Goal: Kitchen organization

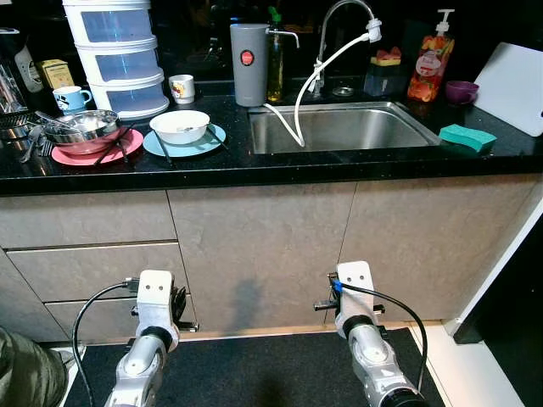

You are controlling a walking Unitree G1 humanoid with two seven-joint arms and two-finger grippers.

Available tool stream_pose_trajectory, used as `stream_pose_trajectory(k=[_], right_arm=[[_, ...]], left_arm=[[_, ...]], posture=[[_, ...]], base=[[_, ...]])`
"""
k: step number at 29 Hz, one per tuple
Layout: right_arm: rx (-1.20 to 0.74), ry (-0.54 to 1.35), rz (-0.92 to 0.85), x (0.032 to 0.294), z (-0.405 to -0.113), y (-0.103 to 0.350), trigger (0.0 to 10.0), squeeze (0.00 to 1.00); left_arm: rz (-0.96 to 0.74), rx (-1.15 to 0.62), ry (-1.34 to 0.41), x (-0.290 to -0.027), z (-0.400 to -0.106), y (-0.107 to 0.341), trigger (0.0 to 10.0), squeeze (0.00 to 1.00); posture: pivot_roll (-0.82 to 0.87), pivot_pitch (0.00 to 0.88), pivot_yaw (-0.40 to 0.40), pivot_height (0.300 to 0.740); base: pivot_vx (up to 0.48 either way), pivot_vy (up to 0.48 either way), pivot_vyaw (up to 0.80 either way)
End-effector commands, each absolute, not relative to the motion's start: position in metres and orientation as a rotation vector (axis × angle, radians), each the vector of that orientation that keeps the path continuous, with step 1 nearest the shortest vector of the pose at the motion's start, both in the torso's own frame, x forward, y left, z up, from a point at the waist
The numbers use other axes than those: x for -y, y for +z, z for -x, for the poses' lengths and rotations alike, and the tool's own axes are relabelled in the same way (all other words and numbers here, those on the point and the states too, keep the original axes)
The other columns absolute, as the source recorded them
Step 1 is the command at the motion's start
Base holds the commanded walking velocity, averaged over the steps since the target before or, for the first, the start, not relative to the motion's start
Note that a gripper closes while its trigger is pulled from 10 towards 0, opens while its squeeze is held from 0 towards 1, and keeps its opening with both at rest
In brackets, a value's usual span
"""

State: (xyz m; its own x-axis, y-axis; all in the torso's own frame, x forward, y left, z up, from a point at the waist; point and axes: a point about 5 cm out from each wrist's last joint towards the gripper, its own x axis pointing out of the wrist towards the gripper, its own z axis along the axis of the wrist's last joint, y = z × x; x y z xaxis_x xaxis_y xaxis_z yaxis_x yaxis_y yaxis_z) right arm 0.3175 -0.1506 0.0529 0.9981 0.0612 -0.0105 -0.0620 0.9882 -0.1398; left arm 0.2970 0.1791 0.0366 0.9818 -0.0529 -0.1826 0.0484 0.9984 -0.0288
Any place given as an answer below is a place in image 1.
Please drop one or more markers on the green sponge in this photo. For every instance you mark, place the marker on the green sponge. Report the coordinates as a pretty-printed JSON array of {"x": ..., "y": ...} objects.
[{"x": 467, "y": 137}]

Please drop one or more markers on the yellow tea box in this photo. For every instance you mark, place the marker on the yellow tea box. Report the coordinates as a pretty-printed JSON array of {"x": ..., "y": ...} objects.
[{"x": 57, "y": 75}]

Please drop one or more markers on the white tiered plastic food container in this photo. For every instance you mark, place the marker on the white tiered plastic food container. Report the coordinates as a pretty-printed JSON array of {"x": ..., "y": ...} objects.
[{"x": 114, "y": 59}]

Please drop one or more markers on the light blue mug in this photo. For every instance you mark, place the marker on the light blue mug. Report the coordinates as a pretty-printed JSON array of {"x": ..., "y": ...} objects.
[{"x": 69, "y": 100}]

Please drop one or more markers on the grey water filter red label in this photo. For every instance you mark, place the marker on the grey water filter red label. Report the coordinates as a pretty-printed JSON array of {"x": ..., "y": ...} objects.
[{"x": 249, "y": 80}]

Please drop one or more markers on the white printed mug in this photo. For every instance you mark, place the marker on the white printed mug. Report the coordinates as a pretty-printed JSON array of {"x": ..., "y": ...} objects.
[{"x": 181, "y": 91}]

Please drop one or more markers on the light blue plate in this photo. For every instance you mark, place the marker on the light blue plate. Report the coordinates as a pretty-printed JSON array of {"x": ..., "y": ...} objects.
[{"x": 191, "y": 149}]

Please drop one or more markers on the oil bottle green cap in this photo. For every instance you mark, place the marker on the oil bottle green cap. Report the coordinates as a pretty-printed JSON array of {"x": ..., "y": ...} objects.
[{"x": 275, "y": 80}]

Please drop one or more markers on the white cutting board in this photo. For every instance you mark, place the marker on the white cutting board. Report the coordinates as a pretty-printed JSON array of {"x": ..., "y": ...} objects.
[{"x": 513, "y": 89}]

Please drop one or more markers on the grey cabinet door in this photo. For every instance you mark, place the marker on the grey cabinet door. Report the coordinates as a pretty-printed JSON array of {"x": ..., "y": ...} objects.
[
  {"x": 254, "y": 246},
  {"x": 433, "y": 246}
]

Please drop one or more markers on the fruit print soap pump bottle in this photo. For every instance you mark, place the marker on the fruit print soap pump bottle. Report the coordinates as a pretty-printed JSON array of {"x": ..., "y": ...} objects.
[{"x": 428, "y": 76}]

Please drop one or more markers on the dark sponge holder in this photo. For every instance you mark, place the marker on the dark sponge holder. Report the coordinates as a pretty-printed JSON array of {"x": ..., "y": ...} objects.
[{"x": 382, "y": 80}]

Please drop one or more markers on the stainless steel bowl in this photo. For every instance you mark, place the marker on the stainless steel bowl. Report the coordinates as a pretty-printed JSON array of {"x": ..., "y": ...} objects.
[{"x": 81, "y": 127}]

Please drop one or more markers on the metal fork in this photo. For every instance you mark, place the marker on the metal fork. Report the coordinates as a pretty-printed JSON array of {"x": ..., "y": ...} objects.
[{"x": 34, "y": 144}]

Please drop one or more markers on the stainless steel sink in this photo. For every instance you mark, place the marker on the stainless steel sink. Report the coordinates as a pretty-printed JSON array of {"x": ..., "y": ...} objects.
[{"x": 365, "y": 127}]

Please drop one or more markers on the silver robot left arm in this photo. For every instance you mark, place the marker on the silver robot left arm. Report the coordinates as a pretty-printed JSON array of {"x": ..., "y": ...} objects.
[{"x": 140, "y": 373}]

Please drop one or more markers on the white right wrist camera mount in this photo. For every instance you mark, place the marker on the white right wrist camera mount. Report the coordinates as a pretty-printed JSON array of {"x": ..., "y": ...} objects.
[{"x": 355, "y": 297}]

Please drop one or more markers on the dark bottle white label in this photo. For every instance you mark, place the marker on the dark bottle white label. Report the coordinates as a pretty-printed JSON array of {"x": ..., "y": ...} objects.
[{"x": 30, "y": 72}]

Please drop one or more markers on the purple cup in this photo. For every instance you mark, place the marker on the purple cup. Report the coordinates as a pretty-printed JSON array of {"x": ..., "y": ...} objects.
[{"x": 460, "y": 91}]

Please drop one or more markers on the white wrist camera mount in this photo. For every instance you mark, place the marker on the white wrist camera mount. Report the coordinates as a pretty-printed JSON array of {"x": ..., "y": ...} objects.
[
  {"x": 155, "y": 297},
  {"x": 355, "y": 297}
]

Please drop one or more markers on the pink plate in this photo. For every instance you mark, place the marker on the pink plate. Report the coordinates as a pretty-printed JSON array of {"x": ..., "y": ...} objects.
[{"x": 76, "y": 158}]

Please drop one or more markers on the chrome kitchen faucet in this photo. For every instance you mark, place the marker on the chrome kitchen faucet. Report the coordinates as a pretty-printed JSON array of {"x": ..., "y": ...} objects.
[{"x": 323, "y": 34}]

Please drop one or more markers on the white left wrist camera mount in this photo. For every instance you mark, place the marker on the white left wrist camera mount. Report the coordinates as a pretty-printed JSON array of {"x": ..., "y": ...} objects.
[{"x": 155, "y": 297}]

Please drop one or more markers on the person leg olive trousers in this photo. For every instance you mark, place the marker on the person leg olive trousers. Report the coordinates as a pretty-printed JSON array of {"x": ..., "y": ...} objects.
[{"x": 25, "y": 373}]

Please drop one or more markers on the black appliance white edge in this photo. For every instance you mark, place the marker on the black appliance white edge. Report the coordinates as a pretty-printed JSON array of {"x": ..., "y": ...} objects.
[{"x": 509, "y": 297}]

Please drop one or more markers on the round metal drain cap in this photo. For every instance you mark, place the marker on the round metal drain cap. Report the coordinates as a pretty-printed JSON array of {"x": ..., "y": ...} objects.
[{"x": 344, "y": 91}]

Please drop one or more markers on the clear drinking glass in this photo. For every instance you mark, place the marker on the clear drinking glass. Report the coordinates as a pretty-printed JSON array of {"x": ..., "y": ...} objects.
[{"x": 8, "y": 89}]

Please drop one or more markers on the yellow and red sponge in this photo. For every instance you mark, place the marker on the yellow and red sponge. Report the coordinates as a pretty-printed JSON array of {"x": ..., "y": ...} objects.
[{"x": 387, "y": 59}]

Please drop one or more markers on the metal spoon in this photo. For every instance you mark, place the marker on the metal spoon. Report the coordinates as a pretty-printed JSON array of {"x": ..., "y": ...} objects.
[{"x": 49, "y": 119}]

